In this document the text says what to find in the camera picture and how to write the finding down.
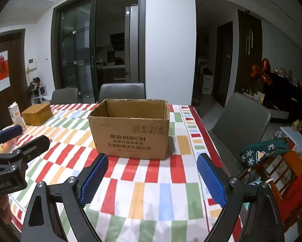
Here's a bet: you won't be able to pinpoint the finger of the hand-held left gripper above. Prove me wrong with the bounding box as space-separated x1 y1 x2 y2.
0 135 51 172
0 125 23 154

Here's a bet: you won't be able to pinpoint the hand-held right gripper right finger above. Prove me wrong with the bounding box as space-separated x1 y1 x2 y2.
197 152 285 242

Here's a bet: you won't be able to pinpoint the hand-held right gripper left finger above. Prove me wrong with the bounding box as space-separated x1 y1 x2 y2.
20 152 109 242

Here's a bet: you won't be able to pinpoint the brown cardboard box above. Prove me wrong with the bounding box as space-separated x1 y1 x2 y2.
88 98 170 161

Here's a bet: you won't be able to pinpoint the white and orange carton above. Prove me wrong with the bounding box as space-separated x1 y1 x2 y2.
8 102 25 129

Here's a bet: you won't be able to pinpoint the brown wicker basket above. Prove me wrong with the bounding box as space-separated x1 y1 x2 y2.
21 103 54 127

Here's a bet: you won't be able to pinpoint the dark brown entrance door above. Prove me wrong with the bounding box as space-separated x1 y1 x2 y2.
0 29 30 132

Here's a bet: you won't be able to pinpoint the checked colourful tablecloth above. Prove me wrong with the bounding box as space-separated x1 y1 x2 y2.
0 103 245 242

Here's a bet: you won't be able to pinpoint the white shoe shelf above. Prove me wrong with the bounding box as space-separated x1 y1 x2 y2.
27 77 49 105

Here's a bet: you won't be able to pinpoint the grey dining chair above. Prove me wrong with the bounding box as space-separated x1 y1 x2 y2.
208 92 271 170
51 88 80 105
99 83 146 104

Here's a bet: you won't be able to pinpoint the green embroidered pouch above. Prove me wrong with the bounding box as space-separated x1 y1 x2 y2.
240 137 290 167

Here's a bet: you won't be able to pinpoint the red and white door poster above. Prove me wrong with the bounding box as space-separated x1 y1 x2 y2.
0 51 10 93

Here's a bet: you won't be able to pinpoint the orange wooden chair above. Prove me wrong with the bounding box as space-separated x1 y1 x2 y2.
239 151 302 223

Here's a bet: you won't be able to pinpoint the grey plastic bin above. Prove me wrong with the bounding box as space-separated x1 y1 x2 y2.
279 126 302 158

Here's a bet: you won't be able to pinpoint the white box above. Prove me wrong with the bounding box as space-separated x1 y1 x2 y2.
202 74 213 95

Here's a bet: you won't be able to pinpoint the dark framed sliding glass door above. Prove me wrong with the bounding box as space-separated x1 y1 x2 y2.
52 0 146 104

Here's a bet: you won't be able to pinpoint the dark sideboard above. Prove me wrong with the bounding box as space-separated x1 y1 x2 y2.
262 72 302 120

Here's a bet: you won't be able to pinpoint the dark interior door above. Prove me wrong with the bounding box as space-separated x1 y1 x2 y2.
212 21 233 108

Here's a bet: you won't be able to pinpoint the red foil balloons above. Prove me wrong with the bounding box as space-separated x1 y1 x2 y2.
251 58 273 86

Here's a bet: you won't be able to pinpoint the dark tall cabinet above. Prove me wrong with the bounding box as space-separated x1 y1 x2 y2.
235 9 263 99

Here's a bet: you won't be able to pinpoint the silver refrigerator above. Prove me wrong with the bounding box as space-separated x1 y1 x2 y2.
125 5 139 84

